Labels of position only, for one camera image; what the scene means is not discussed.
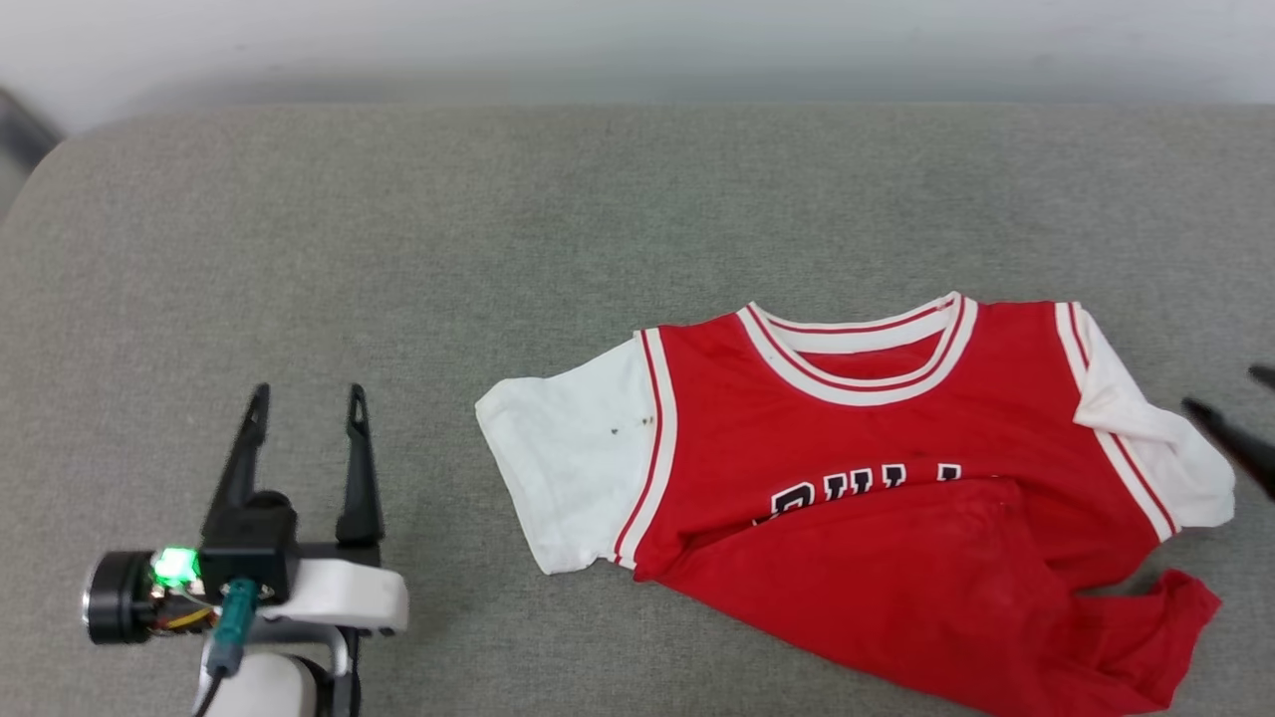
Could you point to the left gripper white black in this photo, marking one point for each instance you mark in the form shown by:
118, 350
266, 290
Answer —
339, 597

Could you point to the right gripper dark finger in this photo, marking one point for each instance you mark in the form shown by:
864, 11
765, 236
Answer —
1245, 448
1265, 376

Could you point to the red and white basketball jersey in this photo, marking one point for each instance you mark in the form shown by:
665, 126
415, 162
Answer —
896, 498

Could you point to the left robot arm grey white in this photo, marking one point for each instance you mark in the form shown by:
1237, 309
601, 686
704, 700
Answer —
264, 692

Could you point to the grey metal pole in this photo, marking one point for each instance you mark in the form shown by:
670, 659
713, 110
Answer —
20, 134

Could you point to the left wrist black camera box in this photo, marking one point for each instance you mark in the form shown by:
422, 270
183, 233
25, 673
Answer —
249, 548

